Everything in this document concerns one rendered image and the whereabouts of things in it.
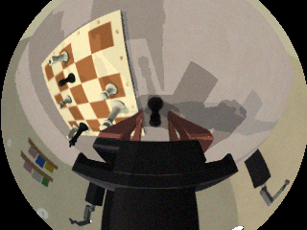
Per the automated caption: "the white rook chess piece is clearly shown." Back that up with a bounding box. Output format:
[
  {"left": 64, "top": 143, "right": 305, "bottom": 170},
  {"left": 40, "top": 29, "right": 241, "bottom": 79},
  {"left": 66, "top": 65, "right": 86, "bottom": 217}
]
[{"left": 48, "top": 51, "right": 68, "bottom": 66}]

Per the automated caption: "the white pawn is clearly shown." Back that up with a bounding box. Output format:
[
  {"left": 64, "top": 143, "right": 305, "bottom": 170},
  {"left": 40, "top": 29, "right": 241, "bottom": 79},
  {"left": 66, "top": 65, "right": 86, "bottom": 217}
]
[
  {"left": 58, "top": 95, "right": 72, "bottom": 108},
  {"left": 100, "top": 83, "right": 117, "bottom": 101}
]

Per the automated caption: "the white chess king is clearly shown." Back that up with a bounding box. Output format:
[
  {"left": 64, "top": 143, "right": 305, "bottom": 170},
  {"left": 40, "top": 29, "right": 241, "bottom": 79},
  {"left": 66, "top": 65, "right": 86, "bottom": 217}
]
[{"left": 100, "top": 101, "right": 126, "bottom": 130}]

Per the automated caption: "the cream and brown chessboard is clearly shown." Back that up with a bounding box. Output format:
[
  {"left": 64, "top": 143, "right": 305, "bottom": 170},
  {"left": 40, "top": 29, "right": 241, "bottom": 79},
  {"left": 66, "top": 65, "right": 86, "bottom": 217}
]
[{"left": 41, "top": 10, "right": 139, "bottom": 136}]

